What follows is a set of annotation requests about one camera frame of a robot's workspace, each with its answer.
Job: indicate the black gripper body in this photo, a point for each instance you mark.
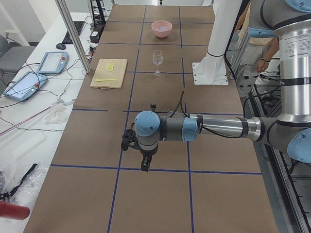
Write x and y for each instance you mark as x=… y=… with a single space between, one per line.
x=147 y=153

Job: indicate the steel double jigger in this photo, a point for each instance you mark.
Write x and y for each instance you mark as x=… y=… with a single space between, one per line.
x=153 y=106

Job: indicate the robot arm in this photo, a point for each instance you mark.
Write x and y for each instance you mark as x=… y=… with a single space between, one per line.
x=290 y=132

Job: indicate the clear wine glass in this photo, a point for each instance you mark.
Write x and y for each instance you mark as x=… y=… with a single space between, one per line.
x=157 y=60

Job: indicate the pink bowl of ice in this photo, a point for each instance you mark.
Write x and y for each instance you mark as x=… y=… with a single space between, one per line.
x=161 y=28

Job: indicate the wooden cutting board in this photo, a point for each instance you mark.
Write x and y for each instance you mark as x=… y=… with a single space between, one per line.
x=118 y=72

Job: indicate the white crumpled cloth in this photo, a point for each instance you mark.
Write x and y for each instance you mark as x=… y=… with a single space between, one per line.
x=57 y=114

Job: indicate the black power adapter box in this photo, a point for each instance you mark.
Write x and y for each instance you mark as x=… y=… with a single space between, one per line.
x=94 y=37

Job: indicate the teach pendant far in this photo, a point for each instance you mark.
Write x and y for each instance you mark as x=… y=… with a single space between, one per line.
x=53 y=63

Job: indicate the teach pendant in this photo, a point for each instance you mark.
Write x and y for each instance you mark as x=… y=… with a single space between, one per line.
x=26 y=86
x=53 y=63

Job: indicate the black computer mouse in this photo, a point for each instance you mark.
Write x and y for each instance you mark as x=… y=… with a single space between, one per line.
x=61 y=46

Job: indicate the teach pendant near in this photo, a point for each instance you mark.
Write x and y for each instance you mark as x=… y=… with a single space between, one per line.
x=26 y=86

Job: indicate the red fire extinguisher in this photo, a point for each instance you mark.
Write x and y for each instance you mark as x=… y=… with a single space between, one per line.
x=13 y=211

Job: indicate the person in shorts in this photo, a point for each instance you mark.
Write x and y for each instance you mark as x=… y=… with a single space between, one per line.
x=255 y=60

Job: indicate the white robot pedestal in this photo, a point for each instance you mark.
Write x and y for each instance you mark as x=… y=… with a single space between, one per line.
x=211 y=70

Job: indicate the aluminium frame post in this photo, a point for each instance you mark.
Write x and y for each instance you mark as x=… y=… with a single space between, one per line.
x=66 y=16

